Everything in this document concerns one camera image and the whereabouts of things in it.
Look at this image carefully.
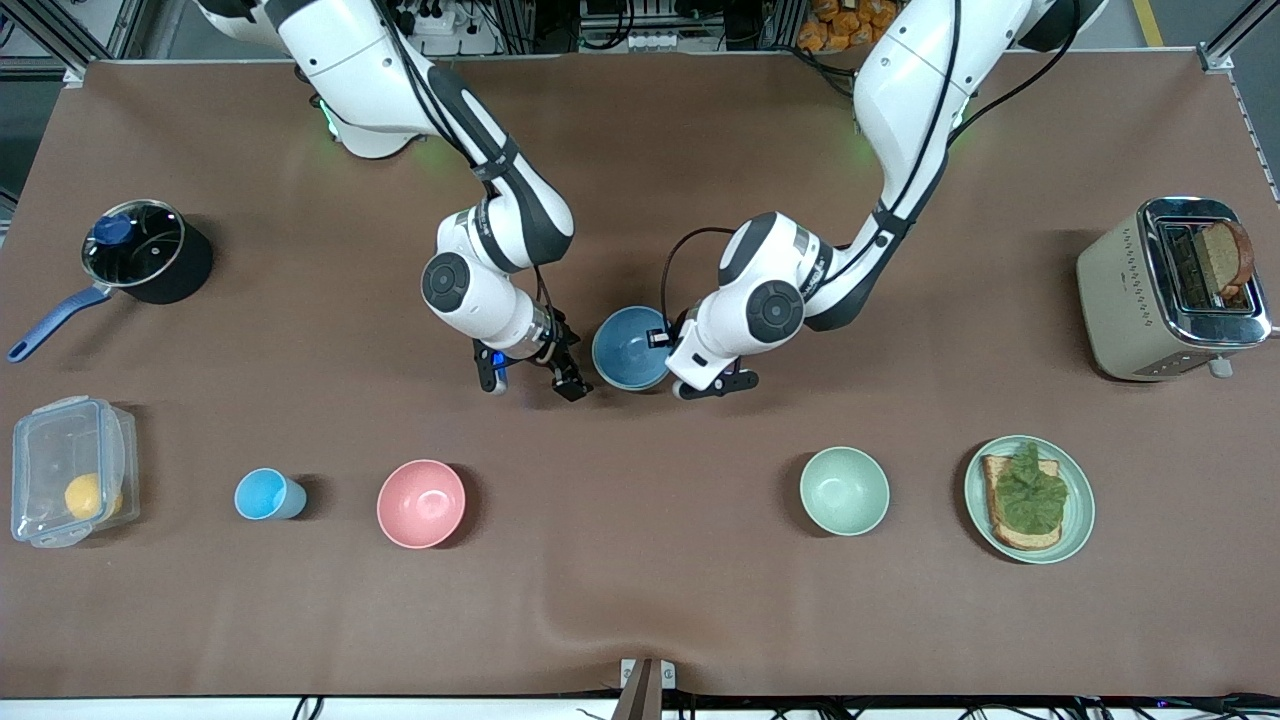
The pink bowl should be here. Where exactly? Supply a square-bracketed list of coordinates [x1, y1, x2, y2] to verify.
[377, 459, 467, 550]

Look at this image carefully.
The blue bowl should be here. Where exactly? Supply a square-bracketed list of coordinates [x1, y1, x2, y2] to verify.
[592, 306, 673, 390]

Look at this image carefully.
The blue cup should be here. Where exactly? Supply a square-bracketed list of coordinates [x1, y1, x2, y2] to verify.
[234, 468, 308, 521]

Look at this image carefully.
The bread slice with crust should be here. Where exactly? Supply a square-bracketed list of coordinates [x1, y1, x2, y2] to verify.
[982, 455, 1063, 551]

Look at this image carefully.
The cream and chrome toaster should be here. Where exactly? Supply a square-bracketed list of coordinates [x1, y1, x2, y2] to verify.
[1077, 197, 1273, 382]

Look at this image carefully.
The metal clamp bracket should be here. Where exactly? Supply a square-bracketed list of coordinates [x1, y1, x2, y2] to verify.
[612, 658, 677, 720]

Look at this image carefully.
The black pot blue handle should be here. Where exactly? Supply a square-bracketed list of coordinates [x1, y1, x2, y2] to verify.
[8, 200, 214, 363]

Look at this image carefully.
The green lettuce leaf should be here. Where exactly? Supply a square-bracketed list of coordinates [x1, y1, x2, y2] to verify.
[993, 443, 1069, 534]

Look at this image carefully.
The light green plate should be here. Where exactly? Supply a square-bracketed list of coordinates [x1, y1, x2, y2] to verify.
[965, 435, 1096, 565]

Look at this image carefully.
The pale mint green bowl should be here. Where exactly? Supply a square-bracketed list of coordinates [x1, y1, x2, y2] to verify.
[800, 446, 890, 537]

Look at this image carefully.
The yellow lemon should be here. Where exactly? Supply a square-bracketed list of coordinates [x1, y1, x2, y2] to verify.
[65, 473, 123, 521]

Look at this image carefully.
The clear plastic lidded container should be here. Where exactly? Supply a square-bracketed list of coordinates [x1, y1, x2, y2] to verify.
[11, 396, 140, 548]

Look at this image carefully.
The glass lid blue knob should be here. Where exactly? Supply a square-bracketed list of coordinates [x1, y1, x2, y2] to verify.
[83, 202, 186, 288]

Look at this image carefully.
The white power strip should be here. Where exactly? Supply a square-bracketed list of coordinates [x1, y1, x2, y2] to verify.
[395, 0, 501, 56]

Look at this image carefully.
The aluminium frame beam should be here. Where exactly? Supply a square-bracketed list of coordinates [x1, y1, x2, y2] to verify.
[0, 0, 131, 63]
[1200, 0, 1280, 73]

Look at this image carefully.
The bag of orange fruits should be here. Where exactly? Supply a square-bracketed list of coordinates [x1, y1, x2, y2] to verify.
[797, 0, 896, 53]

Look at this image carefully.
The brown table cloth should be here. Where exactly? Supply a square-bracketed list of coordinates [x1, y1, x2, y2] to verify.
[0, 50, 1280, 698]

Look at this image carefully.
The brown toast slice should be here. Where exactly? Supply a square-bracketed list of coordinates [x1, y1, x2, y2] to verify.
[1200, 220, 1255, 301]

